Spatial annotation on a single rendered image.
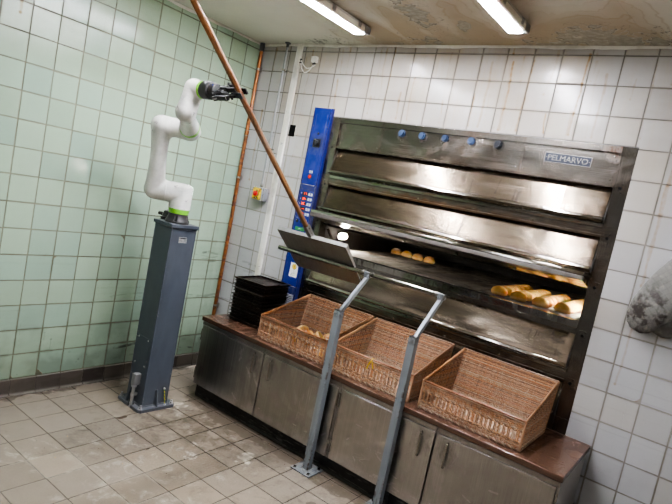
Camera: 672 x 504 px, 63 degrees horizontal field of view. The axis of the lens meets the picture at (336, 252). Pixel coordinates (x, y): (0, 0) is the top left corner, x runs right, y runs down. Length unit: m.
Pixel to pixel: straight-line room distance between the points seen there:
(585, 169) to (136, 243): 2.86
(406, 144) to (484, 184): 0.60
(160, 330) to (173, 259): 0.46
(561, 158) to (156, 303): 2.51
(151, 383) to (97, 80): 1.90
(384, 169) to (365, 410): 1.54
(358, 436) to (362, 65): 2.39
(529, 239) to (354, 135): 1.40
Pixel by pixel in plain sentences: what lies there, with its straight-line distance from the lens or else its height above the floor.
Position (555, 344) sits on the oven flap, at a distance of 3.21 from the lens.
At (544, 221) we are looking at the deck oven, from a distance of 3.21.
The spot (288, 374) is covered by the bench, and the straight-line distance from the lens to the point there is 3.41.
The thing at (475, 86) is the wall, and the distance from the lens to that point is 3.50.
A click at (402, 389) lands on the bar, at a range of 2.90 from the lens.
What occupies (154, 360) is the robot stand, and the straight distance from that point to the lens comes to 3.72.
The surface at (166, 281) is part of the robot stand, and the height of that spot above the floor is 0.84.
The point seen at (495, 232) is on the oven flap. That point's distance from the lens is 3.29.
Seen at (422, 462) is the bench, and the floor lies 0.34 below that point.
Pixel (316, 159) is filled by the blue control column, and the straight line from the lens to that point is 3.96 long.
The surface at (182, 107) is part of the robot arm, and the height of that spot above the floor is 1.85.
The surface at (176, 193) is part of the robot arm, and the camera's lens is 3.55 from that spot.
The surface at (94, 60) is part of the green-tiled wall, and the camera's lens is 3.77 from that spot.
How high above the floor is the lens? 1.58
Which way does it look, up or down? 6 degrees down
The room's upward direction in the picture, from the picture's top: 12 degrees clockwise
